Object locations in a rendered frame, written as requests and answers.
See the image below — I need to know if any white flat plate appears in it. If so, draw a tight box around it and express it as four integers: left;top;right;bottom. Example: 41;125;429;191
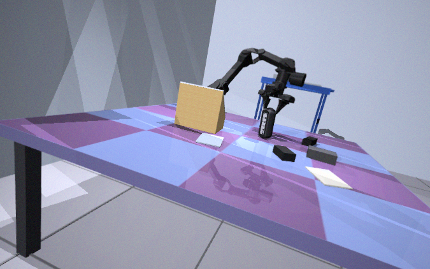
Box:
305;166;352;189

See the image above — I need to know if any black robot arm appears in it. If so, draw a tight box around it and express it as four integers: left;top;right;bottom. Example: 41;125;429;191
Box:
207;47;306;95

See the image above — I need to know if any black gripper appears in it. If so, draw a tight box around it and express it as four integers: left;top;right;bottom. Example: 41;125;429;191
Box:
258;80;295;114

